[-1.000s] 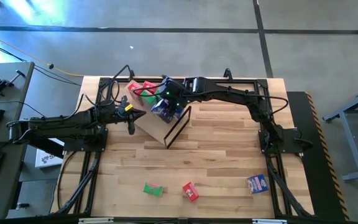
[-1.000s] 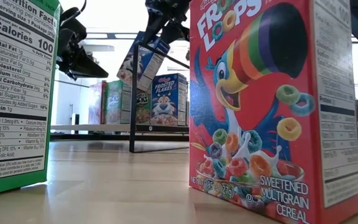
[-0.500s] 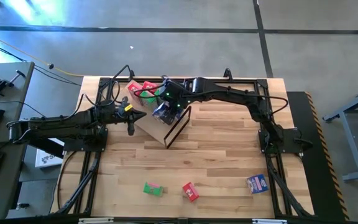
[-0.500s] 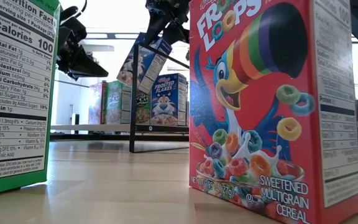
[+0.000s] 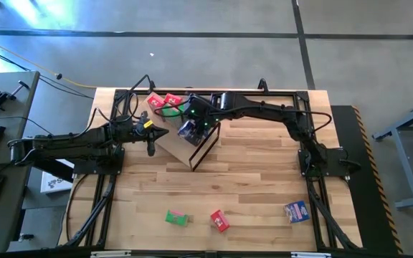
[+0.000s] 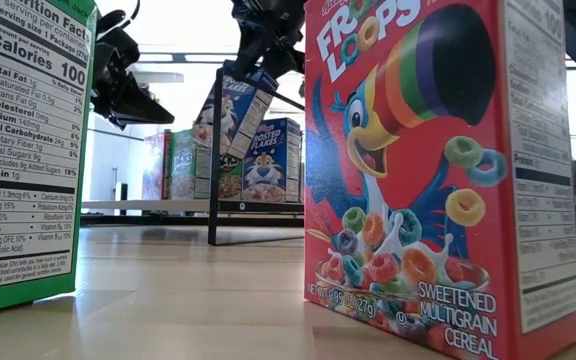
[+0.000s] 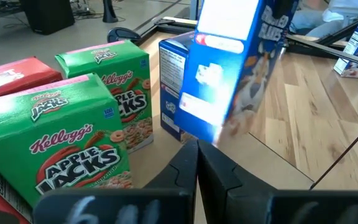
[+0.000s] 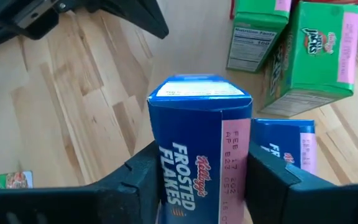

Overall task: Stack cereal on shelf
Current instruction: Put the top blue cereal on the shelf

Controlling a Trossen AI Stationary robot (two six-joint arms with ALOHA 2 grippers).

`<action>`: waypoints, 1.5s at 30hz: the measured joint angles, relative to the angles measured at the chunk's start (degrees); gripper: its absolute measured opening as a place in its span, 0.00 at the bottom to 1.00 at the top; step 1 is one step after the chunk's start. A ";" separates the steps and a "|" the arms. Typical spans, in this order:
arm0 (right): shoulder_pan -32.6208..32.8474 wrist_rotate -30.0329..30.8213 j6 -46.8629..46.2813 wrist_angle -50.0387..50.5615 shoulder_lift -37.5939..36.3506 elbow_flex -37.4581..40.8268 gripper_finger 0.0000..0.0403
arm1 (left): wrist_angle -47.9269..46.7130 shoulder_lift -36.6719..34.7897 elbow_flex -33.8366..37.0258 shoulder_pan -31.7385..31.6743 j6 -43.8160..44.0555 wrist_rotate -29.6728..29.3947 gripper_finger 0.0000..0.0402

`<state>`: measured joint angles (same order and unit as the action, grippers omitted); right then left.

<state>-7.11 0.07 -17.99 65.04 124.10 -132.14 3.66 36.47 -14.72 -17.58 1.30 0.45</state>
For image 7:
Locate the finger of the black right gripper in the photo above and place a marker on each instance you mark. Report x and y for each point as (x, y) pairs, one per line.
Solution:
(284, 7)

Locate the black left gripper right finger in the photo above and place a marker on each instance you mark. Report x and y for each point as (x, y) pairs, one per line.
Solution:
(291, 208)

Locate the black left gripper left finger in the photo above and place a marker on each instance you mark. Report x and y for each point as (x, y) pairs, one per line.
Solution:
(120, 207)

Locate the green Apple Jacks cereal box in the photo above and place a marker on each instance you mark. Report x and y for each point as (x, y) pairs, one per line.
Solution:
(129, 102)
(57, 140)

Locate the person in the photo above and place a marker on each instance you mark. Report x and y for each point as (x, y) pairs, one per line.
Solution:
(309, 25)

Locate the black floor speaker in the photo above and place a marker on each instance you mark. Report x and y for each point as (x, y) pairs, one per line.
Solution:
(48, 15)

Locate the black stand post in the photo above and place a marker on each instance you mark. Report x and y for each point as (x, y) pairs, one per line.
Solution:
(109, 12)

